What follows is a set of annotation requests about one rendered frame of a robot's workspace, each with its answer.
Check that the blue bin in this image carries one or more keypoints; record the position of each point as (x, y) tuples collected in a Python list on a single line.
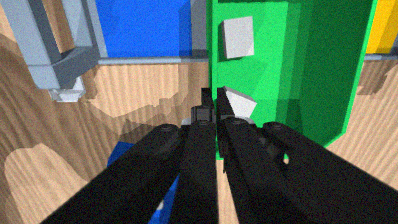
[(160, 216)]

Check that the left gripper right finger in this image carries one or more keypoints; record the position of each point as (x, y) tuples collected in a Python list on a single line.
[(331, 189)]

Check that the grey metal disc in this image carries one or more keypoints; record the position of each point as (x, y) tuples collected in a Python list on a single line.
[(161, 205)]

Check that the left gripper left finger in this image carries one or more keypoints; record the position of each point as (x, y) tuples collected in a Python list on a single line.
[(130, 189)]

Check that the green bin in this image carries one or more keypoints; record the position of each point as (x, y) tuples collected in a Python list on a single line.
[(308, 57)]

